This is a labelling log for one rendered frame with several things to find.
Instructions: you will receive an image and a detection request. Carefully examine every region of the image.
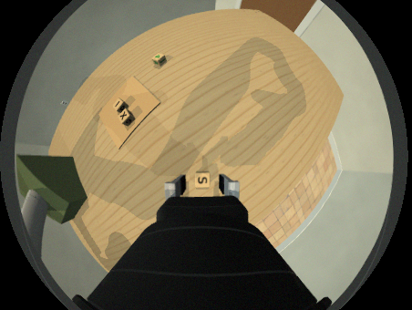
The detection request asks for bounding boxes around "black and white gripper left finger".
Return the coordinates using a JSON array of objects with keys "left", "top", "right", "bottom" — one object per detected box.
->
[{"left": 164, "top": 175, "right": 186, "bottom": 200}]

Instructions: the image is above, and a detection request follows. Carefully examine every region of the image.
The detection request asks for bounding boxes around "tan flat mat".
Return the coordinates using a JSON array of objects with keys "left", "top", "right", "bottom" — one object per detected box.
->
[{"left": 99, "top": 76, "right": 160, "bottom": 149}]

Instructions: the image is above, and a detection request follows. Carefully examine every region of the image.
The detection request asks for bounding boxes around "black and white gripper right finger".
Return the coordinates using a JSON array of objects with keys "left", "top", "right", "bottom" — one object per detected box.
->
[{"left": 219, "top": 174, "right": 240, "bottom": 200}]

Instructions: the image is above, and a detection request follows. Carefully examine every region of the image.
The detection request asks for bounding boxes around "tan letter block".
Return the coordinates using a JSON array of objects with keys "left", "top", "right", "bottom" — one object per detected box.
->
[
  {"left": 118, "top": 108, "right": 135, "bottom": 126},
  {"left": 152, "top": 53, "right": 167, "bottom": 67},
  {"left": 195, "top": 171, "right": 210, "bottom": 188},
  {"left": 112, "top": 98, "right": 129, "bottom": 113}
]

